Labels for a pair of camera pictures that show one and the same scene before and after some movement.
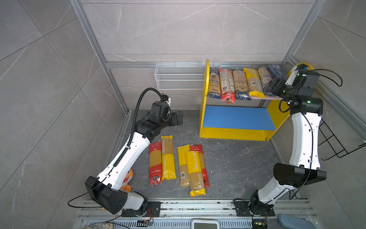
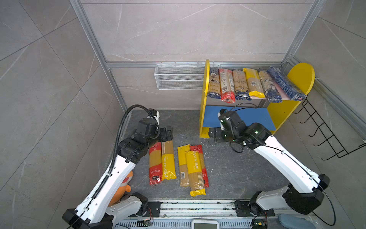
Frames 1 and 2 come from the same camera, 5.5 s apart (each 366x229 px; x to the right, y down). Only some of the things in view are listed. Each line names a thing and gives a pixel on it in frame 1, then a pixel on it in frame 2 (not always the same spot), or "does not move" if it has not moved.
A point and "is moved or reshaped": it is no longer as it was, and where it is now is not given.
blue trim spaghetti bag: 266,76 is moved or reshaped
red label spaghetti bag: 227,86 does not move
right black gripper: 277,84 → 211,132
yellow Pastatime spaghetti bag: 196,178 does not move
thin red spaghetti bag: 199,148 does not move
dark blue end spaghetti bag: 241,89 does not move
